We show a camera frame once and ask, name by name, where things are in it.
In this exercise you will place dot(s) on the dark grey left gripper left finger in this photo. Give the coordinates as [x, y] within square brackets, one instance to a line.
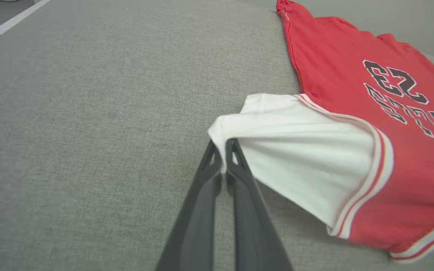
[196, 226]

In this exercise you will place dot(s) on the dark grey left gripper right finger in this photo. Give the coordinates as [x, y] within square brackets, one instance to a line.
[254, 226]

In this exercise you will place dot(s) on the red and white t-shirt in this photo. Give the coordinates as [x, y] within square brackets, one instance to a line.
[371, 113]

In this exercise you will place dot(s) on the grey fabric sofa surface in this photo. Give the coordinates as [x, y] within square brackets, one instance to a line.
[89, 131]

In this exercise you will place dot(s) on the white strip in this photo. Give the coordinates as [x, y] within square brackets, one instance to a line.
[17, 18]

